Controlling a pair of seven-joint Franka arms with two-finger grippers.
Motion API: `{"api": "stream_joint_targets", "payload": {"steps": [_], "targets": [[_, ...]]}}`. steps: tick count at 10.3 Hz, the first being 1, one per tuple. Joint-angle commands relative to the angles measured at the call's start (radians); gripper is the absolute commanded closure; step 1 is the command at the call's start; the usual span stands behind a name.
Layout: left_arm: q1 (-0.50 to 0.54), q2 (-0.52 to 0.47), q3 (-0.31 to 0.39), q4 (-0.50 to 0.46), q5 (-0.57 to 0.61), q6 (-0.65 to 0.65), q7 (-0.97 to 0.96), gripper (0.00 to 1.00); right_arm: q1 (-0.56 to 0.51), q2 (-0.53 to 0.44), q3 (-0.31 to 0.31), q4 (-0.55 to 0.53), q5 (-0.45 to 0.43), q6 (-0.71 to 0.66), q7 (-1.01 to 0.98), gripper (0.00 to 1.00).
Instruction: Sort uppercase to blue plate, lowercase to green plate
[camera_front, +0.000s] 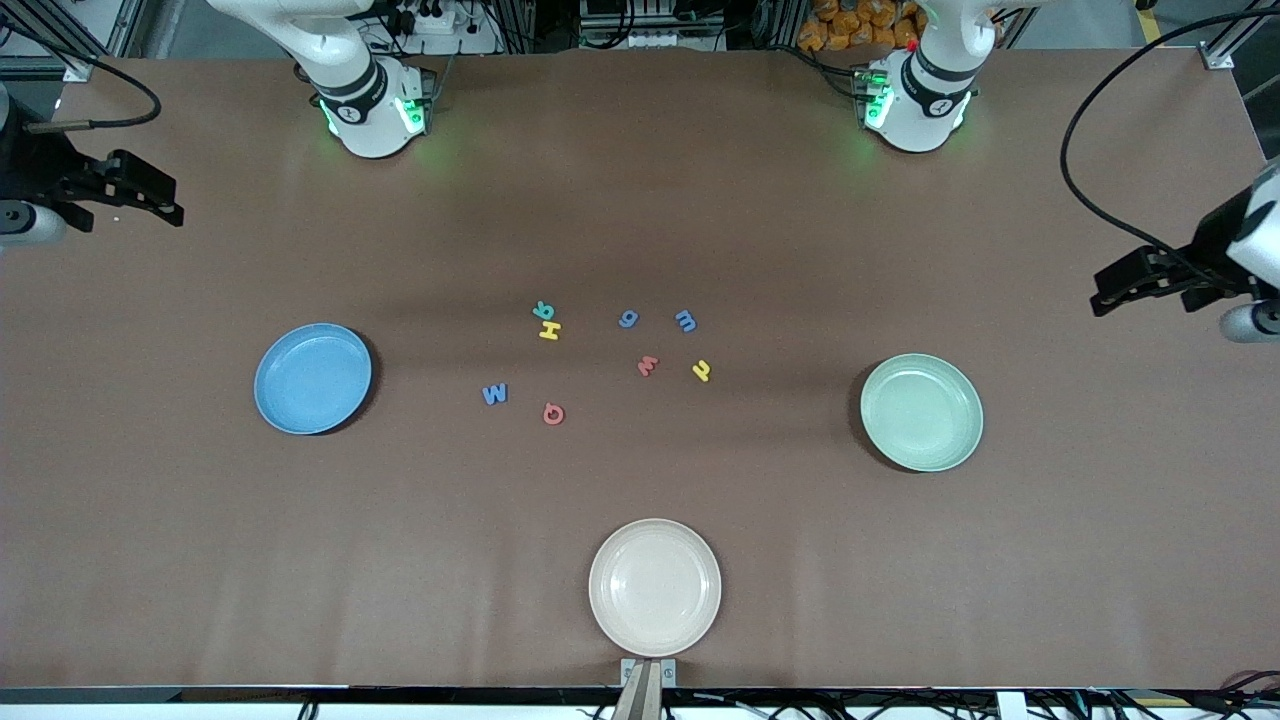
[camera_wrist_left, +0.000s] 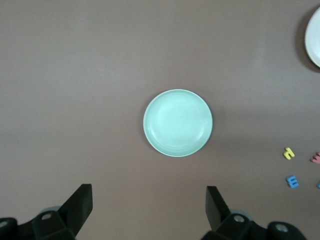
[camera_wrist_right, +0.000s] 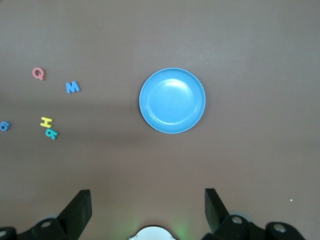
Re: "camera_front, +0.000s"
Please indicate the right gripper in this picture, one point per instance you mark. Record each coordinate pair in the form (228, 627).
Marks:
(32, 160)

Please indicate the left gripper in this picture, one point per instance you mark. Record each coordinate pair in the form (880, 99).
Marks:
(1212, 246)

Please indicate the blue foam letter W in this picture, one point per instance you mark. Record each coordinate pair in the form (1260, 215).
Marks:
(494, 394)

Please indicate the teal foam letter R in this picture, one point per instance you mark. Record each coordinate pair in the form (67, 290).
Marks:
(542, 309)

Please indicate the yellow foam letter H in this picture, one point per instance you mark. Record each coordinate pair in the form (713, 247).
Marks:
(549, 329)

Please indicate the red foam letter Q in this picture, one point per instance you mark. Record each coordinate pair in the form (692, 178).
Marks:
(553, 413)

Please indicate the blue foam letter m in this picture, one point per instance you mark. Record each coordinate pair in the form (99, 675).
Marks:
(685, 321)

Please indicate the red foam letter w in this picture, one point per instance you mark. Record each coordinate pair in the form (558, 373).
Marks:
(648, 365)

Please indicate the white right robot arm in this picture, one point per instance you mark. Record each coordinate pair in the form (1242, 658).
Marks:
(365, 120)

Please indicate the blue plate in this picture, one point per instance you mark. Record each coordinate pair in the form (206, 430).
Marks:
(312, 378)

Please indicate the green plate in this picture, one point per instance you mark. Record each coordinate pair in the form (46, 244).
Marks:
(921, 412)

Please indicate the cream plate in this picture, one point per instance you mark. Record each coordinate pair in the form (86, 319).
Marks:
(655, 588)

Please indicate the white power strip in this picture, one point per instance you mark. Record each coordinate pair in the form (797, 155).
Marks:
(470, 40)

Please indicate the brown table cover sheet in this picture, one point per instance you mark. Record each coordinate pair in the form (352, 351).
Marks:
(200, 550)

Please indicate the orange snack bags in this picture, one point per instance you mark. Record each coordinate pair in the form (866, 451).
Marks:
(850, 25)

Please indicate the grey equipment box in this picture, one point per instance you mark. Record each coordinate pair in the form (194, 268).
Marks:
(650, 25)

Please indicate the metal mount bracket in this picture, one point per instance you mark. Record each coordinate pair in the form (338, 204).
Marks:
(629, 668)

